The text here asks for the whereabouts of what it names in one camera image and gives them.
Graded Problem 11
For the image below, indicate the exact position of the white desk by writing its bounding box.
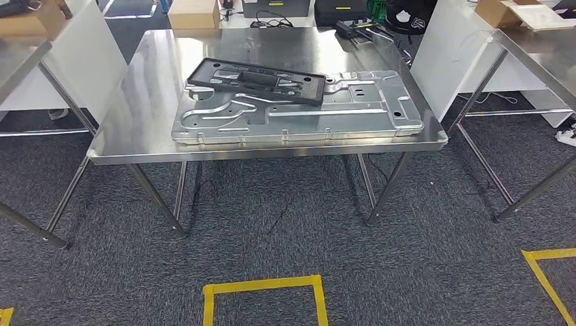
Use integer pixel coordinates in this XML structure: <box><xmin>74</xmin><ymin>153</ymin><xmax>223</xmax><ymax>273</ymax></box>
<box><xmin>218</xmin><ymin>0</ymin><xmax>318</xmax><ymax>31</ymax></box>

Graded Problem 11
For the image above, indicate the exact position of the black office chair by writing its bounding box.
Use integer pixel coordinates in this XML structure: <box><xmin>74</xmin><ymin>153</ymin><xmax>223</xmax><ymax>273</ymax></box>
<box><xmin>384</xmin><ymin>0</ymin><xmax>438</xmax><ymax>37</ymax></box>

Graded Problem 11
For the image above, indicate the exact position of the white flat tray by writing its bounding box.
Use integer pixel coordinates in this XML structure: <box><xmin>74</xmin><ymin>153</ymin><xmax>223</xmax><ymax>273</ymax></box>
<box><xmin>501</xmin><ymin>1</ymin><xmax>576</xmax><ymax>33</ymax></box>

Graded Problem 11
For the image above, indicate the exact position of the black case yellow stripe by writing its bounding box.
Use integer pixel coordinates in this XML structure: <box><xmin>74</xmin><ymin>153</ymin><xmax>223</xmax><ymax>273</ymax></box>
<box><xmin>314</xmin><ymin>0</ymin><xmax>371</xmax><ymax>28</ymax></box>

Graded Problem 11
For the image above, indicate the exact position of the grey laptop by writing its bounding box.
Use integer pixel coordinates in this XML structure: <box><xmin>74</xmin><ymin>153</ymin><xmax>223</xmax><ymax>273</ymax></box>
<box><xmin>241</xmin><ymin>0</ymin><xmax>312</xmax><ymax>19</ymax></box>

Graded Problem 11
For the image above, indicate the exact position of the steel workbench table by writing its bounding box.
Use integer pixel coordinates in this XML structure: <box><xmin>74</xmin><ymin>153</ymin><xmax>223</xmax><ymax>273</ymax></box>
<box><xmin>445</xmin><ymin>27</ymin><xmax>576</xmax><ymax>223</ymax></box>
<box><xmin>45</xmin><ymin>26</ymin><xmax>449</xmax><ymax>239</ymax></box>
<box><xmin>0</xmin><ymin>35</ymin><xmax>98</xmax><ymax>251</ymax></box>

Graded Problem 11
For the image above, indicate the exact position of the green plastic crate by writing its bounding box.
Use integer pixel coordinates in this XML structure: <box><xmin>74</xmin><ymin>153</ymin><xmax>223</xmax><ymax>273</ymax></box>
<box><xmin>366</xmin><ymin>0</ymin><xmax>389</xmax><ymax>23</ymax></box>

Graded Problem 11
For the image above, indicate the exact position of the black power adapter cable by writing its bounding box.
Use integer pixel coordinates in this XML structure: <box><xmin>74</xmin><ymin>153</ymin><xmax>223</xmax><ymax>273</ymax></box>
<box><xmin>249</xmin><ymin>10</ymin><xmax>294</xmax><ymax>29</ymax></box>

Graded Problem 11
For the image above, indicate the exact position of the white power strip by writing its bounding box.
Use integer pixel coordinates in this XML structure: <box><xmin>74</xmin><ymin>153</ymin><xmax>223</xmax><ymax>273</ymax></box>
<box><xmin>556</xmin><ymin>128</ymin><xmax>576</xmax><ymax>148</ymax></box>

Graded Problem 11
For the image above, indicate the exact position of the white cabinet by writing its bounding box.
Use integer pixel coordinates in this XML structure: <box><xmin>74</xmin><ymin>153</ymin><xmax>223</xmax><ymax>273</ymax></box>
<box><xmin>409</xmin><ymin>0</ymin><xmax>573</xmax><ymax>129</ymax></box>
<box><xmin>0</xmin><ymin>0</ymin><xmax>129</xmax><ymax>124</ymax></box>

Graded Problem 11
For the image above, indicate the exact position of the black plastic panel part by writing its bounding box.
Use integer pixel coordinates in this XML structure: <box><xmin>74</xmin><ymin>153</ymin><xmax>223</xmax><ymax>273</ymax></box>
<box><xmin>186</xmin><ymin>57</ymin><xmax>327</xmax><ymax>107</ymax></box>

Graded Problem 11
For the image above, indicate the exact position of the cardboard box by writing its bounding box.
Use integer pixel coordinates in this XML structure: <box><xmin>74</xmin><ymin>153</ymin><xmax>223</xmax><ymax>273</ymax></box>
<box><xmin>474</xmin><ymin>0</ymin><xmax>524</xmax><ymax>30</ymax></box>
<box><xmin>167</xmin><ymin>0</ymin><xmax>221</xmax><ymax>31</ymax></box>
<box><xmin>0</xmin><ymin>0</ymin><xmax>73</xmax><ymax>41</ymax></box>

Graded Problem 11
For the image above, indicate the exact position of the stamped metal plate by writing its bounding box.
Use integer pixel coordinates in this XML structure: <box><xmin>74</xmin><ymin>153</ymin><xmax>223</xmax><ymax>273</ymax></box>
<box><xmin>170</xmin><ymin>69</ymin><xmax>425</xmax><ymax>147</ymax></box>

